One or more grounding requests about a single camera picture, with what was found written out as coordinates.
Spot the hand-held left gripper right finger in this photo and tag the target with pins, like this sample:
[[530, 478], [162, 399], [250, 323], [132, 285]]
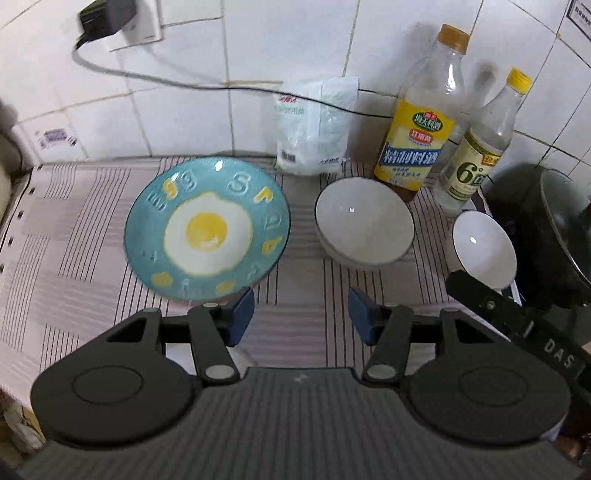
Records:
[[360, 316]]

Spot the small white wall sticker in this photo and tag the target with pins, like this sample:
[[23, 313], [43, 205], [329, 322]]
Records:
[[55, 137]]

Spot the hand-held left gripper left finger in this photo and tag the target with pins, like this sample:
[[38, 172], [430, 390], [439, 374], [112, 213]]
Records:
[[242, 316]]

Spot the white bowl with dark rim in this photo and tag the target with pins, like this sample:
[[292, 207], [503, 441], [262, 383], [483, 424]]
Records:
[[364, 217], [482, 244]]

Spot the cooking wine bottle yellow label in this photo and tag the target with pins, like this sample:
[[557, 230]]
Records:
[[411, 147]]

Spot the black pot with glass lid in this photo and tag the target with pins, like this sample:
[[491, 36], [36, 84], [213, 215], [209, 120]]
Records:
[[512, 198]]

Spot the white wall socket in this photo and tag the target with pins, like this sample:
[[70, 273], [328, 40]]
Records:
[[143, 27]]

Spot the blue and white wall sticker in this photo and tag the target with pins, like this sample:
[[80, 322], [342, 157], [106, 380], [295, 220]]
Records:
[[582, 11]]

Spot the blue fried egg plate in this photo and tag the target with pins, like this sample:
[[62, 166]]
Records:
[[207, 230]]

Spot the striped tablecloth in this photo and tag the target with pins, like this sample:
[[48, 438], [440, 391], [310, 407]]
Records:
[[83, 240]]

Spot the white salt bag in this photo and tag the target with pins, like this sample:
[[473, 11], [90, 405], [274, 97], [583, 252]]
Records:
[[309, 129]]

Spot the glass wok lid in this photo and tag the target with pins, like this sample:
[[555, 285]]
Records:
[[568, 217]]

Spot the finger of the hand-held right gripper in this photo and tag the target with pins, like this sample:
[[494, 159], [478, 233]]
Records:
[[489, 304]]

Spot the clear vinegar bottle yellow cap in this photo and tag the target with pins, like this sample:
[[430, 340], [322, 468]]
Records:
[[466, 170]]

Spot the black power adapter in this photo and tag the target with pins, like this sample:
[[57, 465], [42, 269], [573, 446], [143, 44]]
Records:
[[104, 18]]

